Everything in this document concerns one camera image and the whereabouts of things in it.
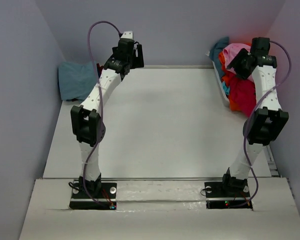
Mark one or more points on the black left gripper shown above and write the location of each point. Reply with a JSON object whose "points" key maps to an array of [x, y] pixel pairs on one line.
{"points": [[139, 61]]}

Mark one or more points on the pink t shirt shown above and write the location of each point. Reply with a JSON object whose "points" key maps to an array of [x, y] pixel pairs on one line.
{"points": [[231, 51]]}

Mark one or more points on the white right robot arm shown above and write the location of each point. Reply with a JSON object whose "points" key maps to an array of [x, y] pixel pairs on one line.
{"points": [[266, 120]]}

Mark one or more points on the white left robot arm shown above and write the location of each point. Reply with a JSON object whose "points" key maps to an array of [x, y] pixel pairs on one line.
{"points": [[87, 118]]}

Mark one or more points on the folded dark red t shirt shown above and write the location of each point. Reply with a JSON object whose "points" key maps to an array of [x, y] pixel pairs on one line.
{"points": [[99, 69]]}

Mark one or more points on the teal t shirt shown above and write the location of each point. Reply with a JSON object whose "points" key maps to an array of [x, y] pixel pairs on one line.
{"points": [[216, 49]]}

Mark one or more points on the orange t shirt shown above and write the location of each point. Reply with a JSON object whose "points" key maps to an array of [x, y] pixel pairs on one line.
{"points": [[241, 93]]}

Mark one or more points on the magenta t shirt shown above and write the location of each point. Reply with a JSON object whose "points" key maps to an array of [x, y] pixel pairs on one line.
{"points": [[242, 95]]}

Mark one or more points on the bright blue t shirt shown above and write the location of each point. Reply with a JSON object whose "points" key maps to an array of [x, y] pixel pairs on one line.
{"points": [[225, 88]]}

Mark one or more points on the clear plastic bin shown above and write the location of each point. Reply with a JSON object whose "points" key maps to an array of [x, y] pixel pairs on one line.
{"points": [[219, 74]]}

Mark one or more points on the folded light blue t shirt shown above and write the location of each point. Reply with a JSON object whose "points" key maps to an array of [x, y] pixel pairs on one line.
{"points": [[75, 80]]}

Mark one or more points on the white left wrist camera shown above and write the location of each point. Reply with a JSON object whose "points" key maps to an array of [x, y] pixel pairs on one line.
{"points": [[127, 35]]}

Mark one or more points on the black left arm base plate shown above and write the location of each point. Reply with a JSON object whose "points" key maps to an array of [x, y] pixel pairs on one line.
{"points": [[106, 197]]}

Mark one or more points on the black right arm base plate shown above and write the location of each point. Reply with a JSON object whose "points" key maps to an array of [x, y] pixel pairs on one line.
{"points": [[218, 199]]}

